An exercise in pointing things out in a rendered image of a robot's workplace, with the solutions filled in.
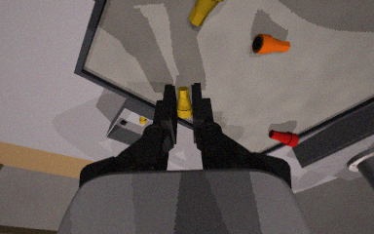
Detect grey flat rectangular case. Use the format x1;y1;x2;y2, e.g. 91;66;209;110
74;0;374;154

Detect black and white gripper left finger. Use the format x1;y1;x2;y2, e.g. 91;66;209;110
79;84;177;188

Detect yellow wire connector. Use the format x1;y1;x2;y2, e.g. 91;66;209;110
139;116;147;124
189;0;223;26
176;88;193;118

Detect orange wire connector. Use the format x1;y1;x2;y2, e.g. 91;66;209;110
252;34;290;54

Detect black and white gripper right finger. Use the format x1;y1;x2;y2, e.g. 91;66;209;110
192;83;291;188

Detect red tapered cone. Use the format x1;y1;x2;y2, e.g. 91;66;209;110
269;131;299;147

